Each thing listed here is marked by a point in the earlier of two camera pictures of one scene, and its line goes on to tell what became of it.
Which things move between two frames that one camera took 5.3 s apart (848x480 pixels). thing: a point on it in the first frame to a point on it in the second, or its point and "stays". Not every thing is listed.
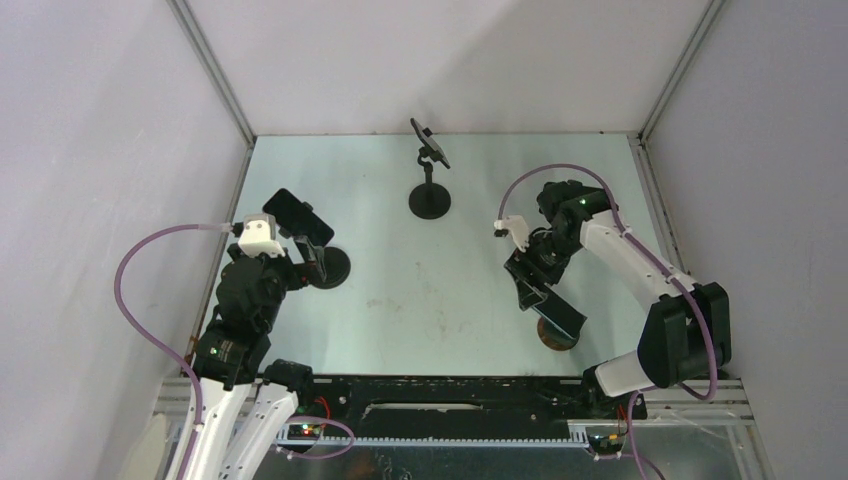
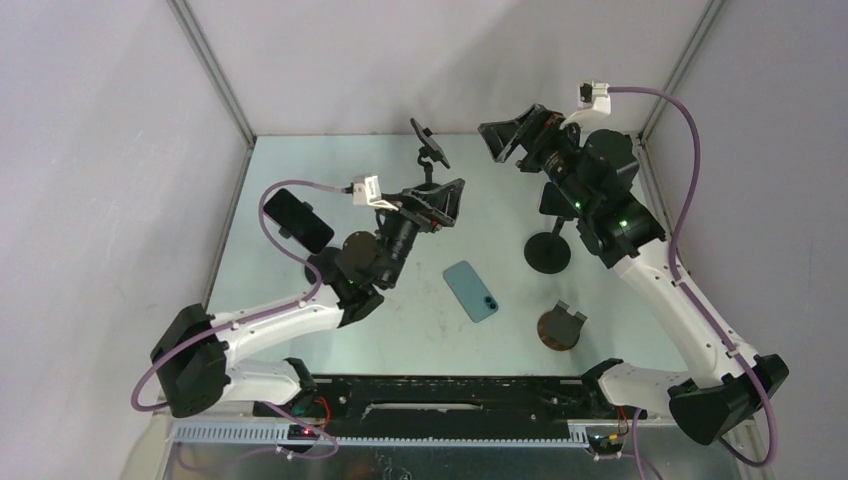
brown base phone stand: (553, 337) stays
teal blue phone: (561, 313) to (469, 290)
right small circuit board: (604, 445) stays
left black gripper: (300, 272) to (431, 210)
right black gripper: (522, 265) to (532, 132)
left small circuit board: (303, 431) stays
